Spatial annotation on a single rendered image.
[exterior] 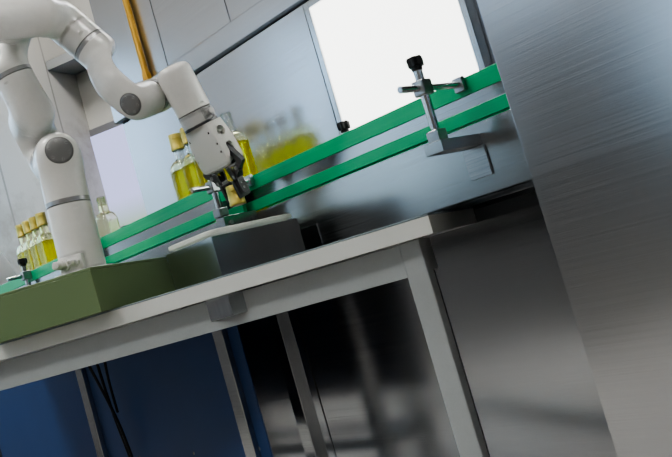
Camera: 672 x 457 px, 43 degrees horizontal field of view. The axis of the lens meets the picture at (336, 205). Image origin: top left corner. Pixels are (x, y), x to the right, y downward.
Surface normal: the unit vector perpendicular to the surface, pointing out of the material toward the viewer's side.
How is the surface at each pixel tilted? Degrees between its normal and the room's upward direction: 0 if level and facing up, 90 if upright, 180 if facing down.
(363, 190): 90
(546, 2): 90
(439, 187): 90
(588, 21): 90
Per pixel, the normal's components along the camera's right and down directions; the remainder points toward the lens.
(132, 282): 0.89, -0.29
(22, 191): -0.37, 0.04
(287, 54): -0.70, 0.15
